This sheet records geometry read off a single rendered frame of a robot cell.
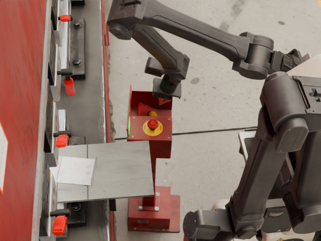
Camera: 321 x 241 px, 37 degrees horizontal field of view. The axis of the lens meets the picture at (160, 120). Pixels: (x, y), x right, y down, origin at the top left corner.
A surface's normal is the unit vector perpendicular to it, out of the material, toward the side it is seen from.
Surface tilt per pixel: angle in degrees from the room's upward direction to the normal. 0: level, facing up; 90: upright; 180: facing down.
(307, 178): 91
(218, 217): 27
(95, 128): 0
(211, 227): 90
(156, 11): 38
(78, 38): 0
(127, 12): 45
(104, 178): 0
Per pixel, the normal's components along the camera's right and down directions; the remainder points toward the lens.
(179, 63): 0.88, 0.12
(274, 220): 0.12, 0.80
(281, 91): -0.29, -0.54
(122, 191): 0.03, -0.60
